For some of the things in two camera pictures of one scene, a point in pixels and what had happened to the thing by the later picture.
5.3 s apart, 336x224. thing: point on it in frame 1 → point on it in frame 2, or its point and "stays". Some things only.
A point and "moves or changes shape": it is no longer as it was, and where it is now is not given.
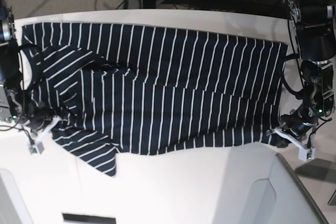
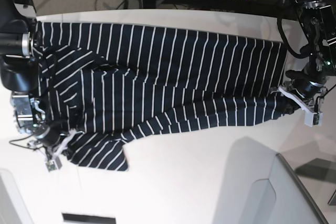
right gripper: [300, 122] → [306, 83]
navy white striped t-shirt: [147, 91] moves or changes shape
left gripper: [39, 117] → [49, 135]
